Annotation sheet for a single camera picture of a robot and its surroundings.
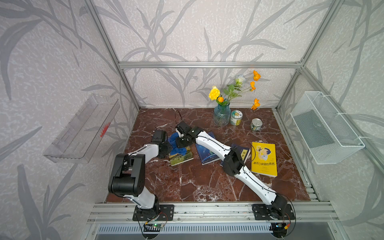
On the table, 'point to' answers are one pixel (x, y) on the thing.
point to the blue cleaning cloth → (175, 149)
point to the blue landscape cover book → (178, 158)
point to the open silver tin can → (256, 124)
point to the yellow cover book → (263, 158)
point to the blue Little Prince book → (206, 156)
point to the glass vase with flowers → (222, 113)
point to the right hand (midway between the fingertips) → (177, 144)
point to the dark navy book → (243, 151)
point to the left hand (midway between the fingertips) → (170, 148)
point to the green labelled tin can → (235, 119)
